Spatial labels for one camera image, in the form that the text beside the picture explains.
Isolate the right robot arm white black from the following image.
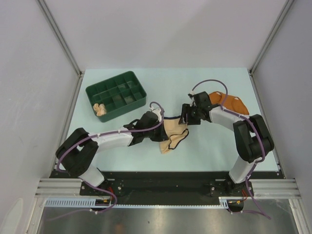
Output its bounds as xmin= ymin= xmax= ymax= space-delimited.
xmin=179 ymin=91 xmax=274 ymax=195

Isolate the left aluminium frame post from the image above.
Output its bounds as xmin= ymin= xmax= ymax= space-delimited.
xmin=36 ymin=0 xmax=82 ymax=77

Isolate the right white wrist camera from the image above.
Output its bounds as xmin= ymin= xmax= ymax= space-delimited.
xmin=188 ymin=91 xmax=195 ymax=102

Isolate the right aluminium frame post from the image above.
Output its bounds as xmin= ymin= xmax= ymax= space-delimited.
xmin=249 ymin=0 xmax=296 ymax=75

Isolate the beige navy-trimmed underwear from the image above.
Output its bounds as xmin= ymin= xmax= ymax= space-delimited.
xmin=159 ymin=116 xmax=189 ymax=154

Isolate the green compartment tray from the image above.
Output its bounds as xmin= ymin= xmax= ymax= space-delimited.
xmin=85 ymin=71 xmax=147 ymax=122

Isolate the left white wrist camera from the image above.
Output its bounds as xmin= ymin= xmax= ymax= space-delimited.
xmin=149 ymin=107 xmax=163 ymax=122

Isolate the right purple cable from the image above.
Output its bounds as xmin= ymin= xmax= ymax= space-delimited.
xmin=191 ymin=79 xmax=272 ymax=220

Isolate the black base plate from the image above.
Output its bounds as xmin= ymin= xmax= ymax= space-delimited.
xmin=80 ymin=170 xmax=254 ymax=207

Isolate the peach boxer underwear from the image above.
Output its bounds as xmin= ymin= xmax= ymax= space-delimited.
xmin=93 ymin=103 xmax=107 ymax=117

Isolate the purple cable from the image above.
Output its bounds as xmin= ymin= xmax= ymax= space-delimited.
xmin=191 ymin=79 xmax=272 ymax=220
xmin=56 ymin=101 xmax=165 ymax=203

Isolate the white slotted cable duct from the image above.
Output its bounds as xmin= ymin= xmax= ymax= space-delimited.
xmin=44 ymin=197 xmax=242 ymax=210

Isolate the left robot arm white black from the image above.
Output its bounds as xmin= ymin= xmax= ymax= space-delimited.
xmin=56 ymin=108 xmax=168 ymax=195

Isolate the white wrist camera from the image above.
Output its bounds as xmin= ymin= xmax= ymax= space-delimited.
xmin=188 ymin=91 xmax=195 ymax=102
xmin=149 ymin=107 xmax=163 ymax=122

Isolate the orange brown underwear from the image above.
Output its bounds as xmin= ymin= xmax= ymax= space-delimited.
xmin=208 ymin=91 xmax=249 ymax=115

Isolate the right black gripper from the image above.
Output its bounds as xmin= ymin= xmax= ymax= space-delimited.
xmin=178 ymin=103 xmax=201 ymax=125

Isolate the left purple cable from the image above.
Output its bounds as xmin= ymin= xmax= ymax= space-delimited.
xmin=56 ymin=101 xmax=165 ymax=203

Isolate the aluminium frame post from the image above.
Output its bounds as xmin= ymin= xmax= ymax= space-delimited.
xmin=36 ymin=0 xmax=82 ymax=77
xmin=249 ymin=0 xmax=296 ymax=75

